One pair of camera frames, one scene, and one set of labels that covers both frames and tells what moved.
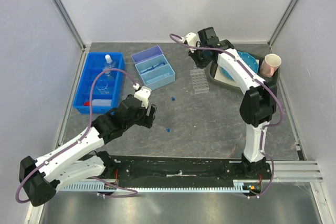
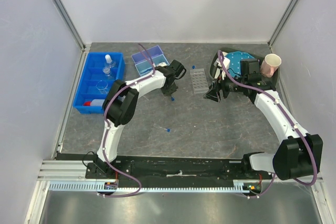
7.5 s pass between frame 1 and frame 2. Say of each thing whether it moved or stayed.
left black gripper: moved
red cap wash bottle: stayed
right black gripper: moved
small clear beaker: stayed
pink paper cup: stayed
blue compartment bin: stayed
